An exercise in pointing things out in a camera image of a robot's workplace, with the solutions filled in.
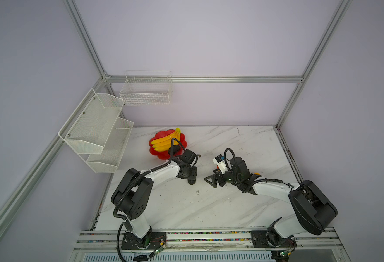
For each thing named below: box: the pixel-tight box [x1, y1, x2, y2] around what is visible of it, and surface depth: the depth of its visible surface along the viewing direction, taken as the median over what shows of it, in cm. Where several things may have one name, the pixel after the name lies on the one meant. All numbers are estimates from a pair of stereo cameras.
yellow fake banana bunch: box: [150, 127, 182, 152], surface depth 107 cm
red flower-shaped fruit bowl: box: [148, 129, 188, 160], surface depth 110 cm
